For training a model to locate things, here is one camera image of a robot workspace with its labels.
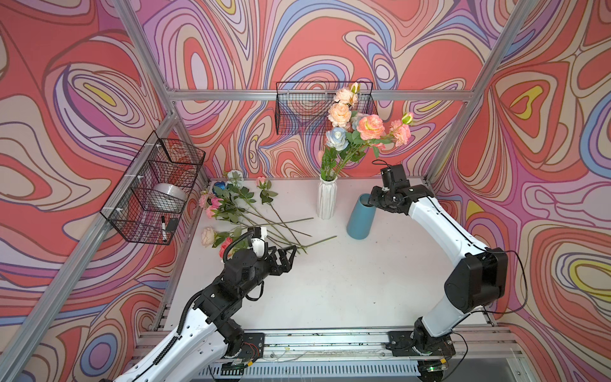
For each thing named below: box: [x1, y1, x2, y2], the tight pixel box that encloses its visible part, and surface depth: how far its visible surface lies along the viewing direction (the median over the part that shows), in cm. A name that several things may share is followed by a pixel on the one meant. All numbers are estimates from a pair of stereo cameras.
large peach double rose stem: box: [330, 111, 414, 180], surface depth 68 cm
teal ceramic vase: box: [346, 193, 377, 241], surface depth 91 cm
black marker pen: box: [161, 215, 168, 243], surface depth 73 cm
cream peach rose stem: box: [327, 81, 361, 129], surface depth 72 cm
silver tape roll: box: [147, 183, 187, 213], surface depth 74 cm
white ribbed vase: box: [316, 175, 339, 220], surface depth 95 cm
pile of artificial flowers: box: [198, 170, 338, 254], surface depth 106 cm
